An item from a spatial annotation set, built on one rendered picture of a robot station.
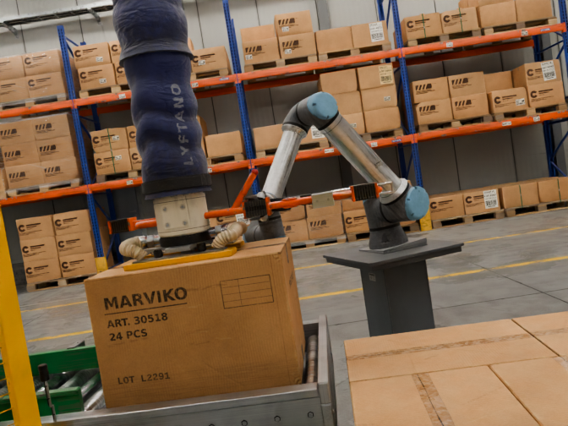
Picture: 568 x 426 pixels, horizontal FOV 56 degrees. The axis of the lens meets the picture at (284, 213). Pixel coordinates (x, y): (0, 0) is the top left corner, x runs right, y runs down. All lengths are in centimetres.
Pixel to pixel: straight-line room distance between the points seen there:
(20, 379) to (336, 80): 799
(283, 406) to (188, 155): 80
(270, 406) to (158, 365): 38
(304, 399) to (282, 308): 26
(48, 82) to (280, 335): 845
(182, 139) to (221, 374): 72
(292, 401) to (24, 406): 69
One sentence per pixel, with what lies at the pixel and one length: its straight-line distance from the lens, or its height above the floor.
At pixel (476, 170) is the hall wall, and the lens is 1084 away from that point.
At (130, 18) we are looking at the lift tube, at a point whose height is 171.
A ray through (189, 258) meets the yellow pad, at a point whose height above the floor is 96.
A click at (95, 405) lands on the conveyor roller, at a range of 191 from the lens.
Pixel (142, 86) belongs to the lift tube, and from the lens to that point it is 175.
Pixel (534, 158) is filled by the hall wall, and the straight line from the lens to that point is 1128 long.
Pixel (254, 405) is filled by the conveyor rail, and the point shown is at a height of 57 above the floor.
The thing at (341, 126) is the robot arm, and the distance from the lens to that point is 226.
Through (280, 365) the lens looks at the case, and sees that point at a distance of 163.
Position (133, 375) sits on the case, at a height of 64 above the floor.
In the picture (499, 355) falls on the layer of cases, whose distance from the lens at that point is 175.
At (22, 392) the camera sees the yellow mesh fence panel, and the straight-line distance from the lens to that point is 159.
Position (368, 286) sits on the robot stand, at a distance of 266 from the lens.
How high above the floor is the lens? 115
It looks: 3 degrees down
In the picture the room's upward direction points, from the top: 9 degrees counter-clockwise
